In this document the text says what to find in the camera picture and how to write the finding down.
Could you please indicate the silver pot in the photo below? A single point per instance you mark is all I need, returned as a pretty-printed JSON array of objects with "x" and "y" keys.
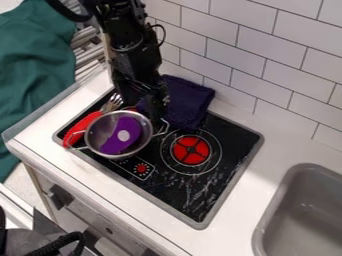
[{"x": 100, "y": 133}]

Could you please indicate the grey metal rack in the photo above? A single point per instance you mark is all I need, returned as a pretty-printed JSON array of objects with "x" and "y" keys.
[{"x": 87, "y": 50}]

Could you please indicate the red toy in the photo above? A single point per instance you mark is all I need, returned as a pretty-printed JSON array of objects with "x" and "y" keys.
[{"x": 79, "y": 128}]

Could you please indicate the purple toy eggplant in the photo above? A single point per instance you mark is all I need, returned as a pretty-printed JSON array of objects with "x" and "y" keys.
[{"x": 121, "y": 135}]

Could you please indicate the silver fork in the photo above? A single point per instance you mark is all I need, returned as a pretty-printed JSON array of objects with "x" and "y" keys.
[{"x": 111, "y": 104}]

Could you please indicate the purple cloth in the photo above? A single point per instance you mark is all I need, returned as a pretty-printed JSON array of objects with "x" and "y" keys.
[{"x": 189, "y": 100}]

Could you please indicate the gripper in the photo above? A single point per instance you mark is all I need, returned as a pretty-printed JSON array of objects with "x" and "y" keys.
[{"x": 133, "y": 85}]

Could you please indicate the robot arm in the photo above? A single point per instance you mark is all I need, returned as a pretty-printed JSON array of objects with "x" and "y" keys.
[{"x": 127, "y": 30}]

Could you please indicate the toy stove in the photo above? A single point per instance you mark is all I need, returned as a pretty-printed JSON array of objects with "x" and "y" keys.
[{"x": 196, "y": 186}]

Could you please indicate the toy sink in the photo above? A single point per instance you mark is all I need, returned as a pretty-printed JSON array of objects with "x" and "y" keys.
[{"x": 302, "y": 213}]

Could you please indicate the green cloth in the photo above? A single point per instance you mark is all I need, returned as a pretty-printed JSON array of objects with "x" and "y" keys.
[{"x": 31, "y": 66}]

